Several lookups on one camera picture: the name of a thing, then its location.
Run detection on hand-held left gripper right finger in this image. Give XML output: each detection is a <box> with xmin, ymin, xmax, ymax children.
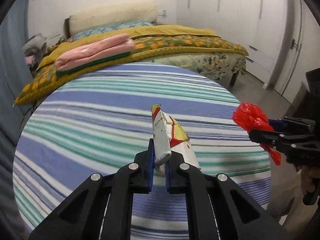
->
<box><xmin>164</xmin><ymin>152</ymin><xmax>295</xmax><ymax>240</ymax></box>

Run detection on orange floral quilt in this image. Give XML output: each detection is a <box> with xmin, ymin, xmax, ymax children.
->
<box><xmin>14</xmin><ymin>35</ymin><xmax>249</xmax><ymax>105</ymax></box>

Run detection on red plastic bag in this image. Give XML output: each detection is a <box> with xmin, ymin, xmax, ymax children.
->
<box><xmin>232</xmin><ymin>102</ymin><xmax>282</xmax><ymax>166</ymax></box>

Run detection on white yellow snack packet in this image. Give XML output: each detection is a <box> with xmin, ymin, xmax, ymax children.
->
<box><xmin>150</xmin><ymin>104</ymin><xmax>202</xmax><ymax>174</ymax></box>

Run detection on leaf print bed sheet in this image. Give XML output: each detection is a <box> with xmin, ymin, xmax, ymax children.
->
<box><xmin>140</xmin><ymin>51</ymin><xmax>248</xmax><ymax>82</ymax></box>

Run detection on grey checked clothes pile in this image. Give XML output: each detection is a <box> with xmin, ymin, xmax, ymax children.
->
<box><xmin>22</xmin><ymin>34</ymin><xmax>48</xmax><ymax>55</ymax></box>

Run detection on teal floral pillow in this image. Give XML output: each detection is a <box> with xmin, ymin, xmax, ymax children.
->
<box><xmin>109</xmin><ymin>21</ymin><xmax>153</xmax><ymax>32</ymax></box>
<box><xmin>74</xmin><ymin>26</ymin><xmax>112</xmax><ymax>39</ymax></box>

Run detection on striped tablecloth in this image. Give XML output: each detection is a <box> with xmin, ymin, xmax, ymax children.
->
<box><xmin>12</xmin><ymin>63</ymin><xmax>272</xmax><ymax>240</ymax></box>

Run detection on yellow blanket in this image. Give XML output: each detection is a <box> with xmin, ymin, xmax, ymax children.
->
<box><xmin>37</xmin><ymin>24</ymin><xmax>218</xmax><ymax>67</ymax></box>

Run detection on green folded cloth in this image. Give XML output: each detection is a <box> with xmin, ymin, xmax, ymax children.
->
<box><xmin>55</xmin><ymin>51</ymin><xmax>132</xmax><ymax>77</ymax></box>

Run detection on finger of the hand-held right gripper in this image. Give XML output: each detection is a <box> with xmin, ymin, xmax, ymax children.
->
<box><xmin>249</xmin><ymin>128</ymin><xmax>320</xmax><ymax>155</ymax></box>
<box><xmin>267</xmin><ymin>117</ymin><xmax>317</xmax><ymax>133</ymax></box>

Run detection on person's right hand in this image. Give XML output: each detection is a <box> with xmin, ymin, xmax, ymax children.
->
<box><xmin>301</xmin><ymin>166</ymin><xmax>320</xmax><ymax>197</ymax></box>

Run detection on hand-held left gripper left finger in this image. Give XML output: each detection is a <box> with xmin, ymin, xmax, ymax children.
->
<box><xmin>28</xmin><ymin>138</ymin><xmax>155</xmax><ymax>240</ymax></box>

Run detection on blue grey curtain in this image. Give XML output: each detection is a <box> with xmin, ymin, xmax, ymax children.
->
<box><xmin>0</xmin><ymin>12</ymin><xmax>33</xmax><ymax>240</ymax></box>

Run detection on white wardrobe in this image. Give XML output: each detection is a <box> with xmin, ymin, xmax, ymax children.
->
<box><xmin>176</xmin><ymin>0</ymin><xmax>320</xmax><ymax>103</ymax></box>

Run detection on pink folded blanket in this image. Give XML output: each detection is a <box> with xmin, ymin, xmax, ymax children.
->
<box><xmin>54</xmin><ymin>33</ymin><xmax>135</xmax><ymax>70</ymax></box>

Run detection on bed with cream headboard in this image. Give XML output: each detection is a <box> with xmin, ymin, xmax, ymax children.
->
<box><xmin>14</xmin><ymin>2</ymin><xmax>249</xmax><ymax>105</ymax></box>

